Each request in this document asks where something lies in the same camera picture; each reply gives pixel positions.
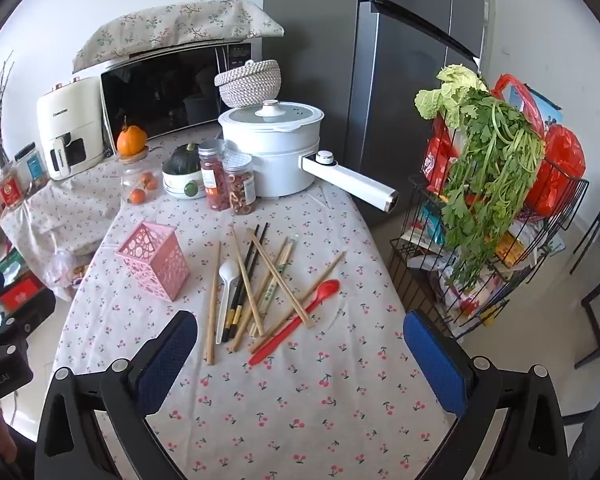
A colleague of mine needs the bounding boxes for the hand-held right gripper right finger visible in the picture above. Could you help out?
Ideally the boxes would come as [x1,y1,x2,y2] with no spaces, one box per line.
[402,310,571,480]

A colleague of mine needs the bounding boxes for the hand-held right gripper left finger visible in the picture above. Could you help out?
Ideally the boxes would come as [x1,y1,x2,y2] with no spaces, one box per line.
[34,310,199,480]

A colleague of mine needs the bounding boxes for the wooden chopstick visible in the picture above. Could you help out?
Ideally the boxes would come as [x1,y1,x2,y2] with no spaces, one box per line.
[250,252,347,355]
[228,245,290,355]
[248,260,283,339]
[205,241,222,366]
[230,226,266,338]
[246,228,315,329]

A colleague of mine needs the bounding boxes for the pink perforated utensil basket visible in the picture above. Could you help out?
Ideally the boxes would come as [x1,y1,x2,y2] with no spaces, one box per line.
[114,220,191,303]

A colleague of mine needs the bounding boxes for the white plastic spoon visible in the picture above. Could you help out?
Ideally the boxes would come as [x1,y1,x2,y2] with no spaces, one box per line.
[215,260,242,345]

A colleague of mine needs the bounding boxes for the disposable chopsticks pair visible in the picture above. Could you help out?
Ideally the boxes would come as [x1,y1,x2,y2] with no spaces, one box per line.
[252,235,301,338]

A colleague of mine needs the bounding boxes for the red plastic spoon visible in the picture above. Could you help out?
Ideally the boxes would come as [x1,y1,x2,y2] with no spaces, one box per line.
[248,279,341,367]

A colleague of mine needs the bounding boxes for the red box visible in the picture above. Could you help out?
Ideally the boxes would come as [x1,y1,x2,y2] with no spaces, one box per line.
[0,280,46,311]

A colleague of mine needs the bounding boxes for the clear plastic bag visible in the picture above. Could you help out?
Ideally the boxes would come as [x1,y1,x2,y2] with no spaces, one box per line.
[42,247,88,301]

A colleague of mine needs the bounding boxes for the small floral print cloth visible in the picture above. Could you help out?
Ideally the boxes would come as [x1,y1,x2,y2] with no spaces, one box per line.
[0,157,131,301]

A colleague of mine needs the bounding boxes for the red label jar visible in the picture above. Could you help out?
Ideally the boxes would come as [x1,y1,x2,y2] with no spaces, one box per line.
[0,167,26,208]

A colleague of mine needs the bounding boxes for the blue label jar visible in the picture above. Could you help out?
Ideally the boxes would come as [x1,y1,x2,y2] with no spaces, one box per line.
[14,142,50,193]

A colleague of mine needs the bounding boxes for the cherry print tablecloth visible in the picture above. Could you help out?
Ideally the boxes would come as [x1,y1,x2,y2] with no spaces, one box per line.
[52,132,456,480]

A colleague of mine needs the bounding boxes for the yellow packet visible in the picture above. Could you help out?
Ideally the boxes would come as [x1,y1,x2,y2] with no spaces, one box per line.
[495,235,528,268]

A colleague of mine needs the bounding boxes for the teal packet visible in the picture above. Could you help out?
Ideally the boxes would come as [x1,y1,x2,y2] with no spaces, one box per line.
[420,205,448,246]

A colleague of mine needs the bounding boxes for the glass jar wooden lid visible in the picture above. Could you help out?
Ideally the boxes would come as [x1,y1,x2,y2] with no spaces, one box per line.
[119,147,165,206]

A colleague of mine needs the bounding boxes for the black metal chair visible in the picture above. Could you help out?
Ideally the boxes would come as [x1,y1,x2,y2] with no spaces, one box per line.
[570,175,600,368]

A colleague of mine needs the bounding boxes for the white bowl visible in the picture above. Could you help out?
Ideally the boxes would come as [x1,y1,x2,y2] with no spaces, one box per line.
[161,162,208,201]

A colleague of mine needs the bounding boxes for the jar of red dried berries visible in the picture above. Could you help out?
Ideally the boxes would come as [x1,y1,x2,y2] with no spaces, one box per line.
[197,139,229,212]

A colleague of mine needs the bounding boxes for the jar of dried fruit slices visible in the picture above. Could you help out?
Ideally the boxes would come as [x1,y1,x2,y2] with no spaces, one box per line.
[221,152,257,217]

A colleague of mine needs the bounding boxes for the large orange with stem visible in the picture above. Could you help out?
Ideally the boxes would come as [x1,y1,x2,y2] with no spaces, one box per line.
[116,116,148,157]

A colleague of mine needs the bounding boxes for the cream air fryer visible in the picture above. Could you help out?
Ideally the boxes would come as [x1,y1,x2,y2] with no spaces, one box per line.
[36,76,106,182]

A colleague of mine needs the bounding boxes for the dark green squash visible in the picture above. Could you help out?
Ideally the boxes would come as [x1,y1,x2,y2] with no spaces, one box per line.
[162,143,202,177]

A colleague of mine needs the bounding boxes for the bunch of green coriander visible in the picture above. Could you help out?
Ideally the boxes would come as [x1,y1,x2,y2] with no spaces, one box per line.
[440,87,546,306]

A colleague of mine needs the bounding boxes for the red snack packet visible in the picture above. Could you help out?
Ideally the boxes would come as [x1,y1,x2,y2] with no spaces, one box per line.
[424,115,461,193]

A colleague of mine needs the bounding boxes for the white electric cooking pot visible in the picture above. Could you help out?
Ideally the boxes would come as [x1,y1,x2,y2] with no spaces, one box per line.
[217,100,399,213]

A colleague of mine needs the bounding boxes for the red plastic bag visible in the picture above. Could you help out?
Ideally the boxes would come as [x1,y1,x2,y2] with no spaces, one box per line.
[522,122,587,218]

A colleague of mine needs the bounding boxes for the black microwave oven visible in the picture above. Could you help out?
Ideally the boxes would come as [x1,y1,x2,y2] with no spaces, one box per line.
[100,40,253,148]

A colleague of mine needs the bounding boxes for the glass pot lid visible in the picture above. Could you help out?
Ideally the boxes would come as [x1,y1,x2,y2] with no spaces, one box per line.
[218,100,326,133]

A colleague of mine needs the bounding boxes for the napa cabbage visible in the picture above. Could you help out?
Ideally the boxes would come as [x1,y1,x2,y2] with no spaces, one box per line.
[414,63,488,128]

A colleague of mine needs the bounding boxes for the blue printed shopping bag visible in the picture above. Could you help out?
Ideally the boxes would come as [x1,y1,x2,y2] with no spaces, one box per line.
[490,74,565,136]

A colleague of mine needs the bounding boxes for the grey refrigerator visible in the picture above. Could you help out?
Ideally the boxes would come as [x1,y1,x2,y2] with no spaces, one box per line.
[262,0,487,231]

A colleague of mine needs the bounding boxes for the floral microwave cover cloth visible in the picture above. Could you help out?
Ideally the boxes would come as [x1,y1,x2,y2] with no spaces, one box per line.
[71,0,286,75]

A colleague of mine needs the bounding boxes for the black wire rack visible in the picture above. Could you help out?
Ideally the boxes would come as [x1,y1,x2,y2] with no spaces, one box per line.
[389,110,591,341]

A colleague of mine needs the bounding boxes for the woven rope basket with lid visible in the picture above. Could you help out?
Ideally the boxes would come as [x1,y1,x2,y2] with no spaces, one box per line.
[214,59,283,109]

